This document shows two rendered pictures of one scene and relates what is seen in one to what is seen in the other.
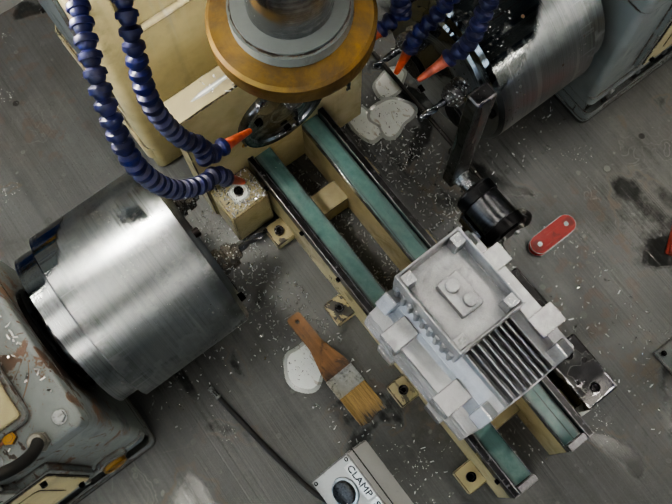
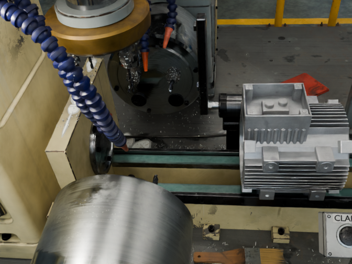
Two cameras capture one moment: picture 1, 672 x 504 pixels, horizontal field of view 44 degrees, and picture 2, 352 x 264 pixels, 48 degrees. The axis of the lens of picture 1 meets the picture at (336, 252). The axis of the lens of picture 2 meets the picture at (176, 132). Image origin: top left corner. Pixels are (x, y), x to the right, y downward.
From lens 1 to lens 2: 0.61 m
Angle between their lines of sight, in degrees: 37
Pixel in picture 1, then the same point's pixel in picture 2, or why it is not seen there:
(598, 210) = not seen: hidden behind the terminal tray
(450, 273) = (260, 107)
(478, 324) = (296, 111)
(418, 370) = (296, 161)
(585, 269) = not seen: hidden behind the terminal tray
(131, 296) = (132, 231)
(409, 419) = (298, 244)
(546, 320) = (311, 101)
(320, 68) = (135, 13)
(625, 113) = (223, 84)
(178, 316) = (167, 228)
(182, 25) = (21, 121)
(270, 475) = not seen: outside the picture
